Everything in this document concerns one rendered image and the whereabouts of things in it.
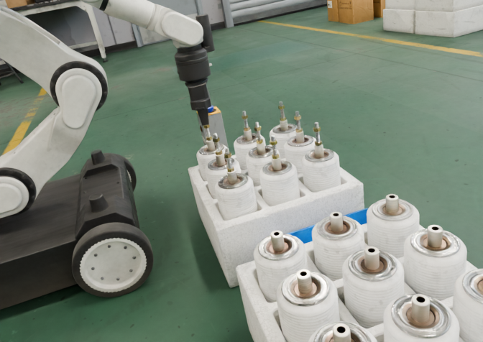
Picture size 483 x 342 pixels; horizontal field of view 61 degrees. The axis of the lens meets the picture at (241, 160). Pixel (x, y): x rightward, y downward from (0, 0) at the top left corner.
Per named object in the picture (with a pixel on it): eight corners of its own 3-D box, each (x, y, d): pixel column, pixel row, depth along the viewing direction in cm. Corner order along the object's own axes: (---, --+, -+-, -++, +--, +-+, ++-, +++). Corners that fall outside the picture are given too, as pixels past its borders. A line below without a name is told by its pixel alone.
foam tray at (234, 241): (230, 289, 104) (216, 230, 96) (199, 215, 138) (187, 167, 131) (366, 241, 111) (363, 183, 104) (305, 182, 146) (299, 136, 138)
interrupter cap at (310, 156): (305, 164, 104) (305, 162, 103) (304, 151, 110) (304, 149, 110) (336, 162, 102) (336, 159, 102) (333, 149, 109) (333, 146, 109)
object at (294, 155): (295, 207, 119) (288, 151, 112) (287, 192, 128) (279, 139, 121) (327, 200, 120) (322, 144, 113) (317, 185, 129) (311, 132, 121)
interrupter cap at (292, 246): (266, 267, 71) (265, 264, 71) (253, 243, 78) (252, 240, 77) (306, 253, 72) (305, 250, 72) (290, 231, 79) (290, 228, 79)
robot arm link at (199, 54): (181, 68, 106) (170, 23, 102) (171, 63, 116) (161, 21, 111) (221, 58, 110) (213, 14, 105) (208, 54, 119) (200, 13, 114)
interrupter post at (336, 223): (334, 234, 76) (333, 219, 75) (328, 228, 78) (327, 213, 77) (346, 230, 76) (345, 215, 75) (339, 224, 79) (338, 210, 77)
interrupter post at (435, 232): (433, 251, 68) (433, 234, 66) (423, 243, 70) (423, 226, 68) (445, 246, 68) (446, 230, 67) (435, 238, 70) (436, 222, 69)
